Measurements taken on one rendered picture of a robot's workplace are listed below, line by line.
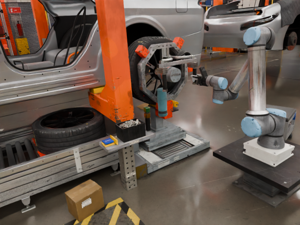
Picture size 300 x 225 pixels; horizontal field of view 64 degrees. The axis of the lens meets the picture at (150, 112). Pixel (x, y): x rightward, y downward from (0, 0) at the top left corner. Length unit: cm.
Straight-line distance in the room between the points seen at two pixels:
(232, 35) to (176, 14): 199
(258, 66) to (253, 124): 39
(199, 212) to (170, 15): 200
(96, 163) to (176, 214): 80
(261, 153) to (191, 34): 169
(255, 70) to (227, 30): 304
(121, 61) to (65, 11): 236
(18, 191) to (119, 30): 142
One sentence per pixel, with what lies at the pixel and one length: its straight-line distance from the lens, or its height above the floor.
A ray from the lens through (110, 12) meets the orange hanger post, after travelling 191.
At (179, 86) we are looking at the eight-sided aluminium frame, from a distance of 245.
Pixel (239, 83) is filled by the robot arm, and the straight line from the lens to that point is 207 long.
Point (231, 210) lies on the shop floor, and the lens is 197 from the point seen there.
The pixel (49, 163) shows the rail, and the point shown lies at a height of 33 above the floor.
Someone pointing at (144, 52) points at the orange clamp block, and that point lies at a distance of 216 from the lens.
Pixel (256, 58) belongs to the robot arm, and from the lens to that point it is 177.
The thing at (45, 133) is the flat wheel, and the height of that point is 49.
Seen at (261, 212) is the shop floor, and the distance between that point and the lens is 201.
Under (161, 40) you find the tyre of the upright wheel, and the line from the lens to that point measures 236.
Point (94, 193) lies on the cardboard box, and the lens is 191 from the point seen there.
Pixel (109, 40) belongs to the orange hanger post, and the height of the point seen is 120.
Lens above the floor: 129
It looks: 20 degrees down
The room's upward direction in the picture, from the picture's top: 4 degrees counter-clockwise
